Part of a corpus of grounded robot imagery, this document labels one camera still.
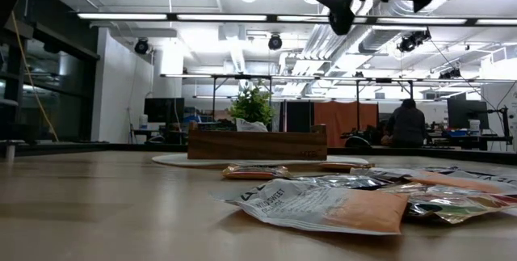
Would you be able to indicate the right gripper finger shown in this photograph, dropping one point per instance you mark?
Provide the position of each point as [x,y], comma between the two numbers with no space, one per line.
[327,0]

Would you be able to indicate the white orange tea packet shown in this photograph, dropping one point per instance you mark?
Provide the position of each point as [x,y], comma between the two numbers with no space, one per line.
[315,208]
[379,171]
[250,126]
[456,182]

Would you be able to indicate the dark foil tea packet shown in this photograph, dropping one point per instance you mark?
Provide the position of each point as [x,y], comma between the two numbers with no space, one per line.
[343,181]
[218,125]

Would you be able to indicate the wooden three-compartment box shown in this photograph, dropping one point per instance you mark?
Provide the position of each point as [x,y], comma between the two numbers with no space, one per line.
[254,146]

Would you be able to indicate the round white woven placemat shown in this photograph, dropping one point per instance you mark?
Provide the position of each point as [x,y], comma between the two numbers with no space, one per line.
[182,160]

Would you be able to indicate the black monitor on arm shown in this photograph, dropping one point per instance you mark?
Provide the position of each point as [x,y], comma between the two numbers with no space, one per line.
[464,111]

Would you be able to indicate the black ceiling spotlight cluster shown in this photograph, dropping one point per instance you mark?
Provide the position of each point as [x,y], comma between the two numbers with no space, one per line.
[413,41]

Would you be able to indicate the round black ceiling fixture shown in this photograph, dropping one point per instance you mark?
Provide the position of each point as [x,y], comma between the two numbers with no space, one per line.
[141,46]
[275,42]

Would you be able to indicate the black partition panel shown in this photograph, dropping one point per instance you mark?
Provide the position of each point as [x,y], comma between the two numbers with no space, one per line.
[299,115]

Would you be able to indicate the orange partition panel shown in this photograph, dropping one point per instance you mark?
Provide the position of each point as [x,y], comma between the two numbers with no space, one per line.
[339,121]

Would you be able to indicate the small green potted plant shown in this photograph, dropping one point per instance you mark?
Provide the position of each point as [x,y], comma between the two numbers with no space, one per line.
[252,107]

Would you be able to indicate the person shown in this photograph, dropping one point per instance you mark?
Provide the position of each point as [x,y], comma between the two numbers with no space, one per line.
[406,125]

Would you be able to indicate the long ceiling light strip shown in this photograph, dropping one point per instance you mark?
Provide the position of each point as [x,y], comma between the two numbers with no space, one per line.
[121,16]

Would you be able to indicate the white plastic tub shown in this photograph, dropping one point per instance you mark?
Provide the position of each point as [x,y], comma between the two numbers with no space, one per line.
[475,127]

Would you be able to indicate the black computer monitor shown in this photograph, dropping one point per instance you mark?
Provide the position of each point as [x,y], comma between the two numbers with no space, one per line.
[163,110]

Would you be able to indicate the white bottle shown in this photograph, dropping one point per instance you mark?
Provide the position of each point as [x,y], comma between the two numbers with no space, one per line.
[143,123]

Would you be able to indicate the silver ventilation duct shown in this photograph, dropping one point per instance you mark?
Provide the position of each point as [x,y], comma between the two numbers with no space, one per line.
[379,39]

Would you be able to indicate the black metal rack frame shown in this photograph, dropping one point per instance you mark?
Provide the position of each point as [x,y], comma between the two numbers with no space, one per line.
[357,107]

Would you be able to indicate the short white post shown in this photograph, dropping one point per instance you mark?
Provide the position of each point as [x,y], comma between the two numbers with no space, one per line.
[10,152]

